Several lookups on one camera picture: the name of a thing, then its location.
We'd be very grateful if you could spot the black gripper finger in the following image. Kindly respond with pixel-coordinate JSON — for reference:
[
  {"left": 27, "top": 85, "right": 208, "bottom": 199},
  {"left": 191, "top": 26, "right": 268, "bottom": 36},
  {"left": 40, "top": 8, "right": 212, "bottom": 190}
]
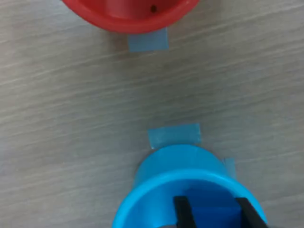
[
  {"left": 235, "top": 197, "right": 268, "bottom": 228},
  {"left": 173, "top": 196, "right": 198, "bottom": 228}
]

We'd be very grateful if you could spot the blue plastic cup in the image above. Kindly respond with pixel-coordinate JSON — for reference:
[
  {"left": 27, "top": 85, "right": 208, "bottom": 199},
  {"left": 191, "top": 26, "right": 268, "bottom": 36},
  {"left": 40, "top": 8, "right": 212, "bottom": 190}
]
[{"left": 112, "top": 144, "right": 268, "bottom": 228}]

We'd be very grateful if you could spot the blue tape strip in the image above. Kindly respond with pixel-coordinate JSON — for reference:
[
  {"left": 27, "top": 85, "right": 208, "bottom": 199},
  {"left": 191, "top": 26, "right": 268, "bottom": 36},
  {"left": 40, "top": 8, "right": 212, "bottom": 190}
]
[
  {"left": 128, "top": 27, "right": 170, "bottom": 53},
  {"left": 147, "top": 123, "right": 202, "bottom": 150}
]

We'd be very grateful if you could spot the blue wooden cube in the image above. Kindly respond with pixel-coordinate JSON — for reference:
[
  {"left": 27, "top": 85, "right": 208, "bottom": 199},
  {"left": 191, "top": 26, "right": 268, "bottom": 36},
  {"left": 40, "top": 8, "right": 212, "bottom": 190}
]
[{"left": 187, "top": 206, "right": 243, "bottom": 228}]

